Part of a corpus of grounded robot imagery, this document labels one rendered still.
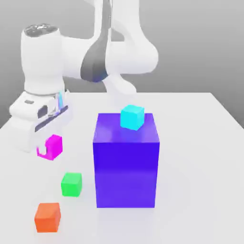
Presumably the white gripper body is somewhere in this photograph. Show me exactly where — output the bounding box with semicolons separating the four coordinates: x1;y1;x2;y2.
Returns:
10;105;73;153

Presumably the small magenta cube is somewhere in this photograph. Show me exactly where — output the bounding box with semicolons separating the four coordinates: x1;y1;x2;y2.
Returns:
36;134;63;161

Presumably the small green cube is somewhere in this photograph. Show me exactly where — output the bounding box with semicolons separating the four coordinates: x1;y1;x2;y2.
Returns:
61;172;82;198

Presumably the small orange cube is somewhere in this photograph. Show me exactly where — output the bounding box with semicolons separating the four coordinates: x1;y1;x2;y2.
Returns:
34;202;61;234

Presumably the small cyan cube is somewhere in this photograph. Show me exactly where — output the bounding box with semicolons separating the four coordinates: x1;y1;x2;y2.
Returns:
120;104;145;132

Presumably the large blue box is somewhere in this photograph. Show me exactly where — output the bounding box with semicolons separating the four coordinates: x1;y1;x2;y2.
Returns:
92;112;160;209

